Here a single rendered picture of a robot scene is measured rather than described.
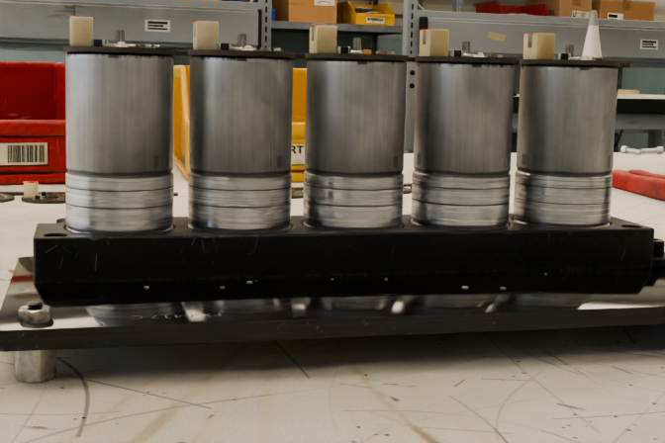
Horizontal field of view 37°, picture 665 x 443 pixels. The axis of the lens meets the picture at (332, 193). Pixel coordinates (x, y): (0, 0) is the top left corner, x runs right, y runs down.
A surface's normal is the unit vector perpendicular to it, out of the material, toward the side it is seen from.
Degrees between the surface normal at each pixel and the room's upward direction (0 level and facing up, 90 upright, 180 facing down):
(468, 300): 0
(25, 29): 90
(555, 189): 90
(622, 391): 0
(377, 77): 90
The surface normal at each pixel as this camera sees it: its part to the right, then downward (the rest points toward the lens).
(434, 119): -0.69, 0.07
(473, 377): 0.03, -0.99
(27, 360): -0.04, 0.12
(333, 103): -0.41, 0.10
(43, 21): 0.33, 0.12
